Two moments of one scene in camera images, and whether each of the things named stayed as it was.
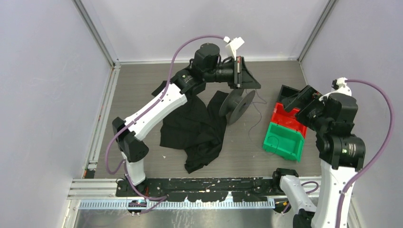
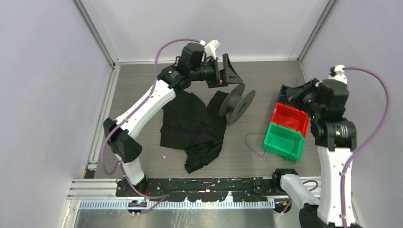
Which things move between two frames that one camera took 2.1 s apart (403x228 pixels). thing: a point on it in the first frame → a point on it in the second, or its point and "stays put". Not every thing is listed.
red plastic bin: [287, 118] stays put
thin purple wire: [257, 108] → [252, 147]
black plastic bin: [286, 91] stays put
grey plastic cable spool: [234, 105] stays put
